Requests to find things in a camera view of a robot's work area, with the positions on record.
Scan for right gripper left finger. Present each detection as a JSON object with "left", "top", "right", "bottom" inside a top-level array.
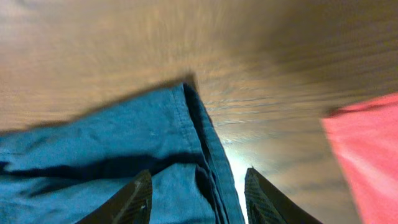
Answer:
[{"left": 77, "top": 170, "right": 152, "bottom": 224}]

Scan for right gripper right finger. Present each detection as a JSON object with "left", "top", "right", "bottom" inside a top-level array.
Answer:
[{"left": 244, "top": 167, "right": 321, "bottom": 224}]

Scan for navy blue shorts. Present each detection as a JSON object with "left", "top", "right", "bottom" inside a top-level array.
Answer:
[{"left": 1, "top": 84, "right": 244, "bottom": 223}]

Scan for red cloth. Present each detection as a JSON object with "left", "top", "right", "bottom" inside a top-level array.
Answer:
[{"left": 322, "top": 93, "right": 397, "bottom": 223}]

